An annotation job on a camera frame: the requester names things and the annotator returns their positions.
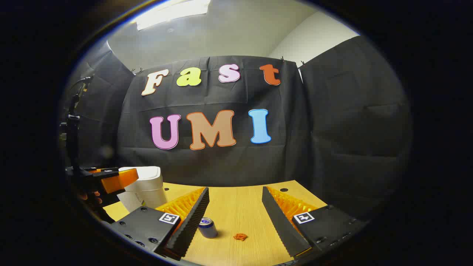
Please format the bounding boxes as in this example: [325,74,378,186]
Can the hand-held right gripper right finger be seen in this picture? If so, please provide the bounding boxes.
[262,186,364,259]

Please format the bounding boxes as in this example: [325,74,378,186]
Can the ceiling light panel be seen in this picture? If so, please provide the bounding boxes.
[135,0,211,31]

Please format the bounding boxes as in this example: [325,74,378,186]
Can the white desktop garbage bin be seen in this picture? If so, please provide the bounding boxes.
[118,166,169,213]

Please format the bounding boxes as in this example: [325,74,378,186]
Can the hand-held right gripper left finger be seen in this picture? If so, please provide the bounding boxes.
[111,187,210,261]

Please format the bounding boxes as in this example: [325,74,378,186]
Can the black backdrop cloth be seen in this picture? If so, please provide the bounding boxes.
[61,35,412,222]

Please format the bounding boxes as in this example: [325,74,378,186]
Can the wooden desktop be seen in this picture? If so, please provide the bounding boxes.
[103,180,329,266]

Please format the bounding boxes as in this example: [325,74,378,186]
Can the blue pop can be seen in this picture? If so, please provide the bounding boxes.
[198,217,218,239]

